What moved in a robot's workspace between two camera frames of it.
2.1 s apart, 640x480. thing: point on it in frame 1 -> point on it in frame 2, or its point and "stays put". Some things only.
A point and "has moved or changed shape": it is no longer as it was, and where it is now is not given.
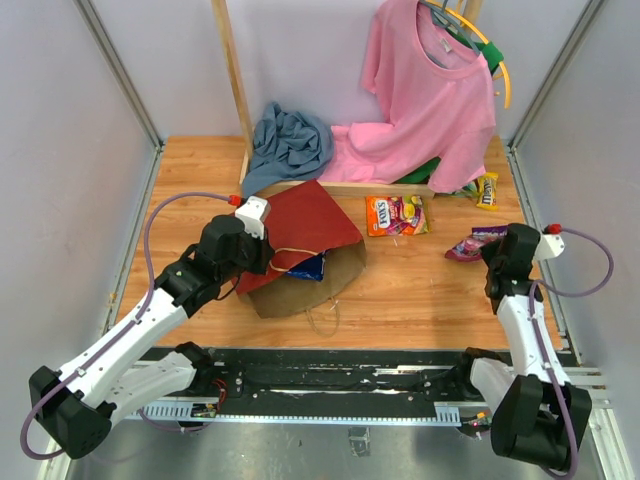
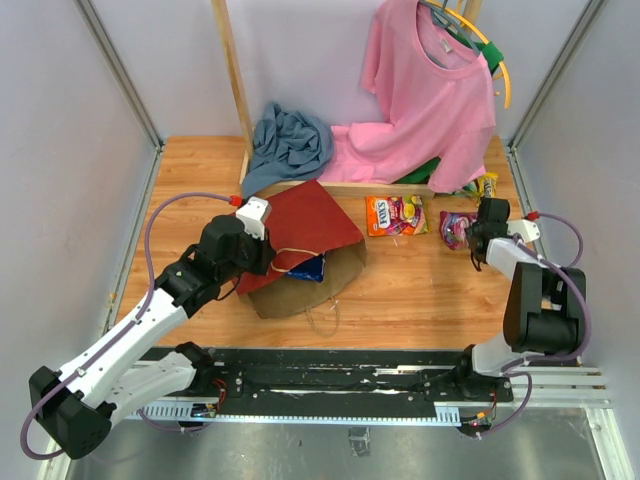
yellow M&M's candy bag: [487, 191] stays put
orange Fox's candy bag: [396, 216] stays put
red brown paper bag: [318, 259] stays put
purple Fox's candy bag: [469, 248] has moved or changed shape
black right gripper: [487, 253] -> [471, 230]
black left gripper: [265, 252] stays put
